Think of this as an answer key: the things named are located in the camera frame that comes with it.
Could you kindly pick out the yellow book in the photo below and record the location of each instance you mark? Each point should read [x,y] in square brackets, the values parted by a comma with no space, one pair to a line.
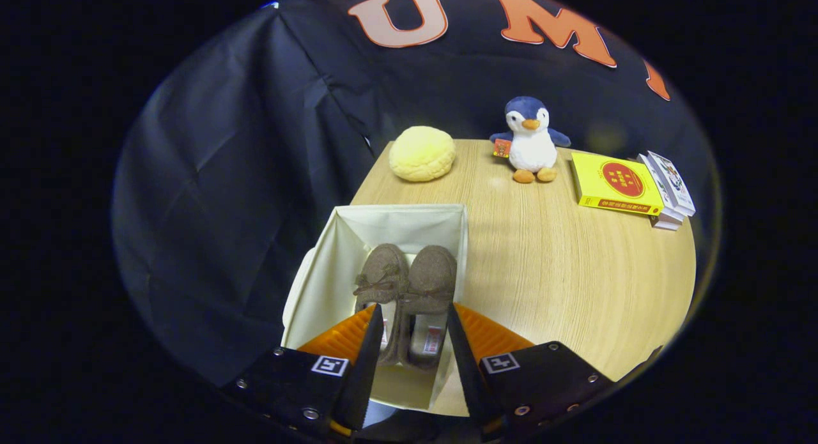
[613,182]

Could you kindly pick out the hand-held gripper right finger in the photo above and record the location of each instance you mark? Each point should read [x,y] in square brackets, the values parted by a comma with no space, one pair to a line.
[466,374]

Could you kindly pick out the stack of white booklets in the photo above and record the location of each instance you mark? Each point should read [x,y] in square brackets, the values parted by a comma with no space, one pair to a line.
[671,185]

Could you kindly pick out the cream fabric storage box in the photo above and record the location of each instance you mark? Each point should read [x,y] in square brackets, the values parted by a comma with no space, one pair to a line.
[332,271]

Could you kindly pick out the penguin plush toy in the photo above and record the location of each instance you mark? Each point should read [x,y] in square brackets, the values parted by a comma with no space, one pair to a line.
[532,147]

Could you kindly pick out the brown shoe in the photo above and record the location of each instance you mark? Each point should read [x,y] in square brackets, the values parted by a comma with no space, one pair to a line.
[431,271]
[382,271]

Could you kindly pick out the round yellow bun plush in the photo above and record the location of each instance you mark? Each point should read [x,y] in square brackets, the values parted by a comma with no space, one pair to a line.
[422,153]

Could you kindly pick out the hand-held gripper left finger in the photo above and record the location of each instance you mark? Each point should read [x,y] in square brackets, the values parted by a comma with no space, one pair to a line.
[364,380]

